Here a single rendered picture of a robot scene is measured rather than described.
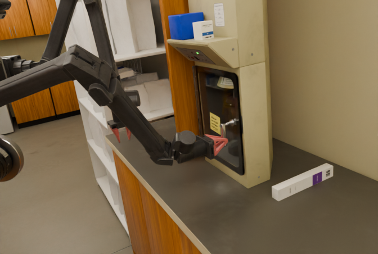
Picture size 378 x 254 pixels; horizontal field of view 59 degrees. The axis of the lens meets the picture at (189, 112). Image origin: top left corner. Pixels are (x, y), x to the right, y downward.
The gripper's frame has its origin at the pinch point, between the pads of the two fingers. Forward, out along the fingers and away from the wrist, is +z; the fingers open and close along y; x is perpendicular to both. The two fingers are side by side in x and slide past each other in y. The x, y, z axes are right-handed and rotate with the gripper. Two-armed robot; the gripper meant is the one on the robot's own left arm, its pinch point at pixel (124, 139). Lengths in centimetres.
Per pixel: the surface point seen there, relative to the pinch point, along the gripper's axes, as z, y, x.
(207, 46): -39, 21, -45
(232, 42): -39, 30, -46
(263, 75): -26, 42, -46
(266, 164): 9, 41, -46
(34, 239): 108, -56, 126
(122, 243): 109, 2, 78
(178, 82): -21.2, 26.2, -8.7
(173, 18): -48, 22, -21
